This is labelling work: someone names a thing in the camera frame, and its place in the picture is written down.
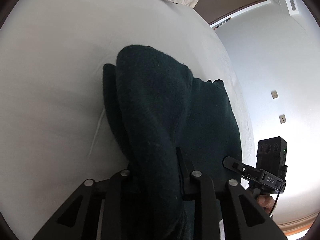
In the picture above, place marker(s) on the lower wall socket plate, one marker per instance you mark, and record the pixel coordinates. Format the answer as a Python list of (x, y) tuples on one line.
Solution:
[(282, 118)]

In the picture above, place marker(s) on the upper wall switch plate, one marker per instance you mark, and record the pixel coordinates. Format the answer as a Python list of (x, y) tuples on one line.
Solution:
[(274, 94)]

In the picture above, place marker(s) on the white bed sheet mattress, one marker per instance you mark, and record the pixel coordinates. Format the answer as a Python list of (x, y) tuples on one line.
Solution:
[(54, 131)]

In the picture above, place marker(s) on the dark green knit sweater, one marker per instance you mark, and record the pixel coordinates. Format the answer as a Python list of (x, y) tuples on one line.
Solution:
[(154, 106)]

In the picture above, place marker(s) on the person's right hand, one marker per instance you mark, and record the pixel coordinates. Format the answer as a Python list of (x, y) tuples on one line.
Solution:
[(266, 202)]

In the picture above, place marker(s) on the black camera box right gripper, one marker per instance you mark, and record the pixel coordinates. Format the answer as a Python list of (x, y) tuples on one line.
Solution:
[(271, 156)]

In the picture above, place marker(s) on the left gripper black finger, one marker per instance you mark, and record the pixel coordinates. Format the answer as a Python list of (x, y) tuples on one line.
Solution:
[(190, 185)]

